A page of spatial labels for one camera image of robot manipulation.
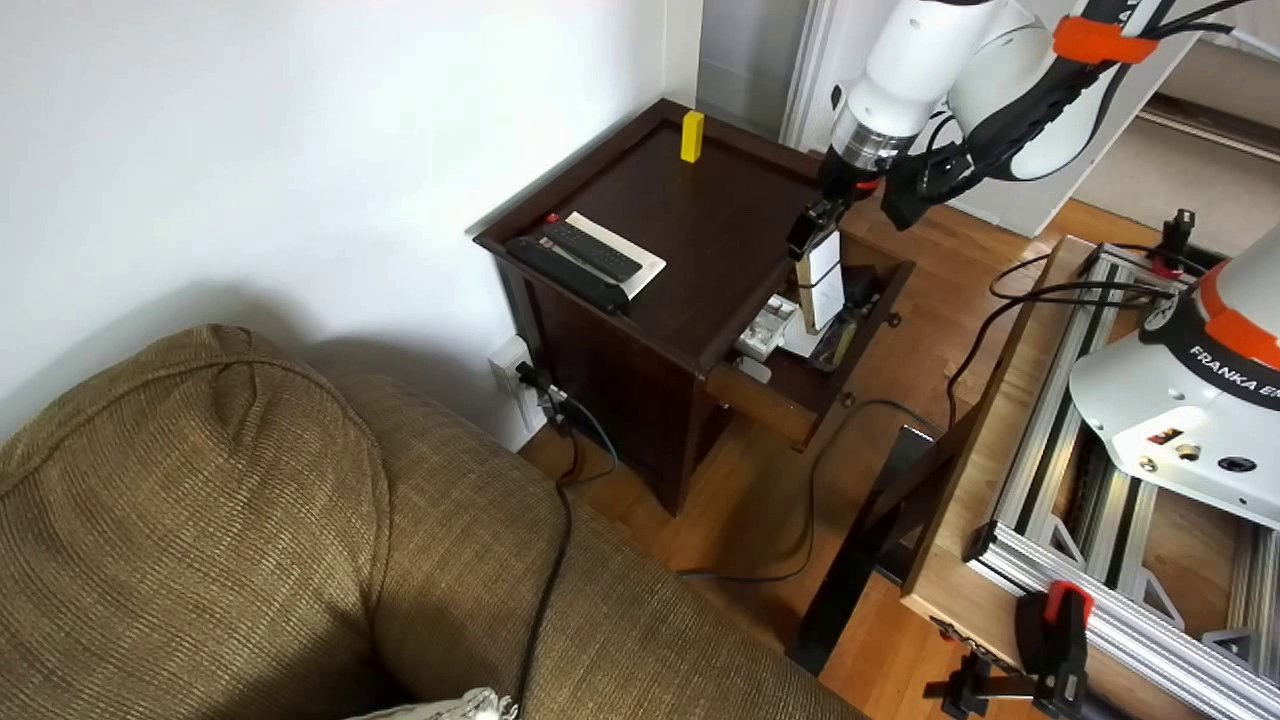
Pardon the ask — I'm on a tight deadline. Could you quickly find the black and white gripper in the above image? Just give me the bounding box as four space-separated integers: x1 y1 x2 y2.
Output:
786 148 865 260

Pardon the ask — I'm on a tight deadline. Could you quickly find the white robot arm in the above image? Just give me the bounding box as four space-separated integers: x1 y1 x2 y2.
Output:
786 0 1249 248

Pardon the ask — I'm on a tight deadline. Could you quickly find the open wooden drawer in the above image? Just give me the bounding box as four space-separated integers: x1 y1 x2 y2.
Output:
708 260 913 449

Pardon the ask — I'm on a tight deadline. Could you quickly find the yellow block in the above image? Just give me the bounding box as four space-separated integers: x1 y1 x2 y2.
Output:
677 107 702 162

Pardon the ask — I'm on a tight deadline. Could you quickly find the black remote on notepad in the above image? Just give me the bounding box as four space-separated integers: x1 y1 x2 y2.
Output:
507 222 639 310

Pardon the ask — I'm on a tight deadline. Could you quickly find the red and black clamp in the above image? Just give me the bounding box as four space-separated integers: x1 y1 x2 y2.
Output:
924 578 1094 720

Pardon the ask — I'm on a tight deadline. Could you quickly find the olive green couch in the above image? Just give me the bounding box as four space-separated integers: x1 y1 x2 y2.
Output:
0 323 861 720

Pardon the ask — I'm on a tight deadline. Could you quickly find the black power cable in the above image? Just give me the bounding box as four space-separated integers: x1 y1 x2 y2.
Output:
673 251 1174 590

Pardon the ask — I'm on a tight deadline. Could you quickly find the robot base with orange ring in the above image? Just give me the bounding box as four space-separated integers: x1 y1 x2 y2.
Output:
1069 229 1280 528

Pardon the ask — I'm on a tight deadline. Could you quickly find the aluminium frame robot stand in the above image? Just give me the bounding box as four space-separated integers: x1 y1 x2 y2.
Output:
904 238 1280 720

